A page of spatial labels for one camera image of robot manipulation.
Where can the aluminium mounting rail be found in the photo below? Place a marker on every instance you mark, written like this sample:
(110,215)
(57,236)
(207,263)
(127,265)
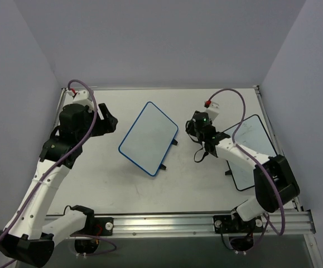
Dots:
(190,240)

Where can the blue framed whiteboard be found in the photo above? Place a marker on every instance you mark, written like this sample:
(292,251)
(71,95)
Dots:
(149,139)

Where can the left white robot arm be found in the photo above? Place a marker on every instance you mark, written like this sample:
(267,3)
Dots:
(27,238)

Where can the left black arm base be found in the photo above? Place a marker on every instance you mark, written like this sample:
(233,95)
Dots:
(95,226)

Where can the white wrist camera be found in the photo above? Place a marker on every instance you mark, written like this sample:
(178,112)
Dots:
(81,97)
(212,109)

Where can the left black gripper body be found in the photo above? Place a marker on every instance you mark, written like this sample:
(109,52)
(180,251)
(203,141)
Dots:
(100,123)

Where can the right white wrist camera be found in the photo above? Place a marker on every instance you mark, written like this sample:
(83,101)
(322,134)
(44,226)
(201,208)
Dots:
(212,109)

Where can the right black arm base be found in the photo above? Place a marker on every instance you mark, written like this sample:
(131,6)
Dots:
(238,235)

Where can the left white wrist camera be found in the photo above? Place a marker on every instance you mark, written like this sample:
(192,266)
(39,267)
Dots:
(81,97)

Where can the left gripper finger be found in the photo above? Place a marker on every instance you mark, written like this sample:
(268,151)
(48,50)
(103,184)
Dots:
(100,130)
(108,118)

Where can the black framed whiteboard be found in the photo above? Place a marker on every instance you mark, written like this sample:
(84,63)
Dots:
(253,135)

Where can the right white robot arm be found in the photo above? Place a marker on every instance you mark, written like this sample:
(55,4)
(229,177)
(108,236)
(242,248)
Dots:
(274,181)

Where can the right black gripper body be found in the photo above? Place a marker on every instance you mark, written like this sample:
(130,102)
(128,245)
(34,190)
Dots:
(193,128)

